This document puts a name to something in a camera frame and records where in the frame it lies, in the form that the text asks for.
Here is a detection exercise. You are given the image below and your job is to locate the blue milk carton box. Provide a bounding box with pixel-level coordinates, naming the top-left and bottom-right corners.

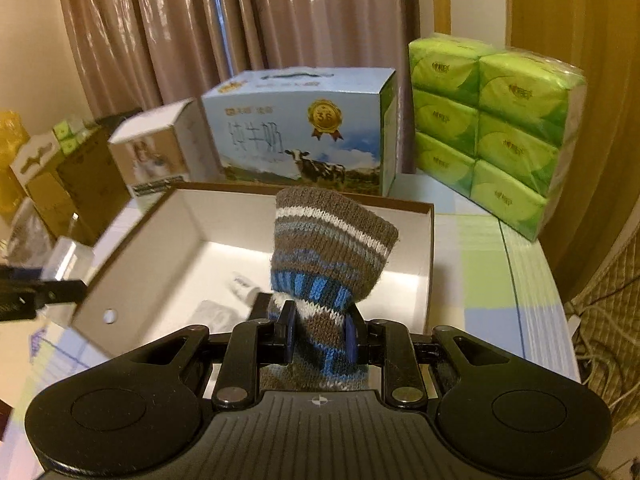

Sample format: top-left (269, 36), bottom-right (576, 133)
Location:
top-left (200, 66), bottom-right (398, 197)

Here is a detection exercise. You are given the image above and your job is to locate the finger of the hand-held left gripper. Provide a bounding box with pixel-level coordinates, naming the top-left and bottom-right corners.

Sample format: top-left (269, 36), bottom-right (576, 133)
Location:
top-left (31, 279), bottom-right (89, 307)
top-left (0, 265), bottom-right (49, 282)

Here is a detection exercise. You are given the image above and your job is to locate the pack of green tissue packets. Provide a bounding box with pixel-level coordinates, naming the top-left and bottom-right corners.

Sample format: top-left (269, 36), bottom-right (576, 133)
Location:
top-left (407, 32), bottom-right (587, 241)

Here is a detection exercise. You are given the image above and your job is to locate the white carton with cutout handle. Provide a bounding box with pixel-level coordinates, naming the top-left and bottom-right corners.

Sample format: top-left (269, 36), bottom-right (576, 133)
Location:
top-left (10, 130), bottom-right (63, 181)

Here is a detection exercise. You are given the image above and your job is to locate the brown curtain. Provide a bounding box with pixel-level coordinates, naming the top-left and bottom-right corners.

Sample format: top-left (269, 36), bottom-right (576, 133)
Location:
top-left (54, 0), bottom-right (423, 176)

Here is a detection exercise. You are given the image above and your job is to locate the white cardboard box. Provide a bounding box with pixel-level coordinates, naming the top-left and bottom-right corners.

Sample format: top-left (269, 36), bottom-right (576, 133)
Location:
top-left (70, 182), bottom-right (436, 361)

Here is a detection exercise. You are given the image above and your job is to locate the white pill bottle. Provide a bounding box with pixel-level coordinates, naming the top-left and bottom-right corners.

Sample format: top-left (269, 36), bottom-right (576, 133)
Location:
top-left (231, 271), bottom-right (266, 306)

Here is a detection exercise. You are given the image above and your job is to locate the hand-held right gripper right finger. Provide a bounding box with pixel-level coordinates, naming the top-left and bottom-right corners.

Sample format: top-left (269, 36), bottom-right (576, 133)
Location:
top-left (345, 305), bottom-right (515, 409)

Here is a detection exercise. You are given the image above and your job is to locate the plain brown cardboard carton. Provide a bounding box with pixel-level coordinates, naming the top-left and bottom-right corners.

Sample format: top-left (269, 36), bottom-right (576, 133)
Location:
top-left (25, 160), bottom-right (76, 231)

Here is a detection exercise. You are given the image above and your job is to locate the large printed cardboard carton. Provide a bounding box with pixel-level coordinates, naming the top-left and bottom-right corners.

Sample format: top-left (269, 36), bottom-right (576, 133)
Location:
top-left (55, 115), bottom-right (133, 241)

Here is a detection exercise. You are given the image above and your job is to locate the white product box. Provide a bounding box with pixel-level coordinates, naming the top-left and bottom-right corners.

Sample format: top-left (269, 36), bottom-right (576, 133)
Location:
top-left (107, 99), bottom-right (226, 199)

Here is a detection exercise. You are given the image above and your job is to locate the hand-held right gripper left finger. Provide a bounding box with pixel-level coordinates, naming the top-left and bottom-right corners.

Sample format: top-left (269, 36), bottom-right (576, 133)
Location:
top-left (127, 300), bottom-right (301, 409)

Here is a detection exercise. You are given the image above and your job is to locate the yellow plastic bag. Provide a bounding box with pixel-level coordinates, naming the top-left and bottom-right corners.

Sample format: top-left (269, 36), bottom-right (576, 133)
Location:
top-left (0, 110), bottom-right (27, 221)

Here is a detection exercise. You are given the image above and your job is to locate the quilted brown chair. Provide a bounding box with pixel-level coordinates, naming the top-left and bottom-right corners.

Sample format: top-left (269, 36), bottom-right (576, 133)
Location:
top-left (562, 220), bottom-right (640, 431)

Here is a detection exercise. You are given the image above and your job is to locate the striped knitted sock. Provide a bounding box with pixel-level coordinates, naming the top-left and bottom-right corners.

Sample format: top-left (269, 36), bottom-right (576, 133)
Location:
top-left (257, 186), bottom-right (400, 394)

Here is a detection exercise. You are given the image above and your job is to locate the white cable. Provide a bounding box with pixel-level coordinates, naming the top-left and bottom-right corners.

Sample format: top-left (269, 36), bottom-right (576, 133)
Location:
top-left (567, 310), bottom-right (636, 401)

